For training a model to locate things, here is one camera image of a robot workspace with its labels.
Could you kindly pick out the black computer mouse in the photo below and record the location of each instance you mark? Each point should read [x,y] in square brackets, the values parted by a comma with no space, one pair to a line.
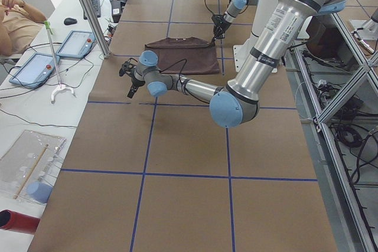
[70,21]

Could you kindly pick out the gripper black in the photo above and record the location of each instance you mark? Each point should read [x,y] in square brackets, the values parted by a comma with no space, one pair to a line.
[136,81]
[220,24]

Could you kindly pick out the black box white label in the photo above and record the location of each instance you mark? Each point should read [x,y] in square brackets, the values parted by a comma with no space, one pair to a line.
[116,10]

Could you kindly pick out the person in beige shirt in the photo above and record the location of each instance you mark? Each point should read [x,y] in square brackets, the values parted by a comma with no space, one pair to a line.
[20,23]

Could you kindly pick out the aluminium frame post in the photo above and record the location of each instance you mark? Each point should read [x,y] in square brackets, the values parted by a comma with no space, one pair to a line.
[95,26]

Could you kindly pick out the wooden stick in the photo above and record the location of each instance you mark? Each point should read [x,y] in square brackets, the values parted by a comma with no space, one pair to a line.
[29,173]

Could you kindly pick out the red cylinder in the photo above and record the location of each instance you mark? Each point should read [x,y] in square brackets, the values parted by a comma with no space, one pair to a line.
[18,222]

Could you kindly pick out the dark brown t-shirt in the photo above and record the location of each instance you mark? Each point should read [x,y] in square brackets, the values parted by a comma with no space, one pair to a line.
[188,56]

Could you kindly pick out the black keyboard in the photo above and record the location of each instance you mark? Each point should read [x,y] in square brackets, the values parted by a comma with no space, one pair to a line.
[96,6]

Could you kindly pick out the clear plastic bag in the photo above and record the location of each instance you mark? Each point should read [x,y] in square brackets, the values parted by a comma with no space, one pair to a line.
[20,157]

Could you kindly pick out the far teach pendant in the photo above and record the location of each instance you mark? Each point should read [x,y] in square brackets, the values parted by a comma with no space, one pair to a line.
[76,45]

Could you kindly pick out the teach pendant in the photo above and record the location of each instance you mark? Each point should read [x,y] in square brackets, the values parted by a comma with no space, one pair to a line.
[76,45]
[35,71]

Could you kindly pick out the near teach pendant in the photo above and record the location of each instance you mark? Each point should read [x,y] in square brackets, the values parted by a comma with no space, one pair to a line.
[35,71]

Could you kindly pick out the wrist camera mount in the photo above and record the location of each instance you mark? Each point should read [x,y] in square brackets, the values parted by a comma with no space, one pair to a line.
[126,67]
[218,20]

